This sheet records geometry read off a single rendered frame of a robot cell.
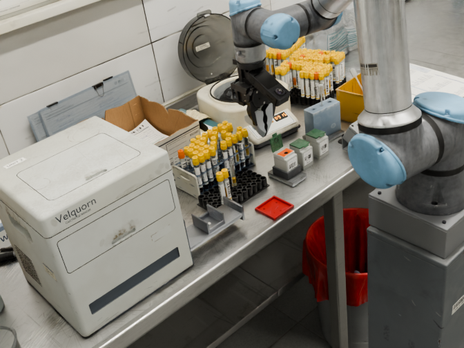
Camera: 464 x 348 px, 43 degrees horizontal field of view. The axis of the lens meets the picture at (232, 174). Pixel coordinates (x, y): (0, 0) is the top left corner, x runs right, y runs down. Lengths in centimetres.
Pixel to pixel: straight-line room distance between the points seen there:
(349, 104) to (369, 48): 71
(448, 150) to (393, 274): 35
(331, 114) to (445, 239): 58
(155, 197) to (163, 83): 80
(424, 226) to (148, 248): 57
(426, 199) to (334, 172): 36
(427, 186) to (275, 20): 47
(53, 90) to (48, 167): 56
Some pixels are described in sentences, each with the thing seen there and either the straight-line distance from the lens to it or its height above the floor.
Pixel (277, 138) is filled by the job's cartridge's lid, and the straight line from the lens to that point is 151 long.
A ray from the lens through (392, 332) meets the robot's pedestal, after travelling 153.
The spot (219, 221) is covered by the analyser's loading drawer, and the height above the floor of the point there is 92.
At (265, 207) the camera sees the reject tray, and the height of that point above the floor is 88.
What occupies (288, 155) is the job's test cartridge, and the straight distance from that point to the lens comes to 150.
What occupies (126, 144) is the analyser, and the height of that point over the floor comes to 117.
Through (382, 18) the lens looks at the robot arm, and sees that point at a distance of 104.
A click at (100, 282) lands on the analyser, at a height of 98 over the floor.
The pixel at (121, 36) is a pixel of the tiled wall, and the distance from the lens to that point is 179.
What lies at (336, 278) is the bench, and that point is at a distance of 176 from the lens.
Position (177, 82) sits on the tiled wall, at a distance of 194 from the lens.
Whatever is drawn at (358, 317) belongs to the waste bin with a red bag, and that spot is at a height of 23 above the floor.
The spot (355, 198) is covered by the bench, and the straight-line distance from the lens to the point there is 250.
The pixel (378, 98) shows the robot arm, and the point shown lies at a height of 125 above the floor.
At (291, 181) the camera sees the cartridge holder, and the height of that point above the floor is 89.
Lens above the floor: 172
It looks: 32 degrees down
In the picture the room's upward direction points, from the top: 9 degrees counter-clockwise
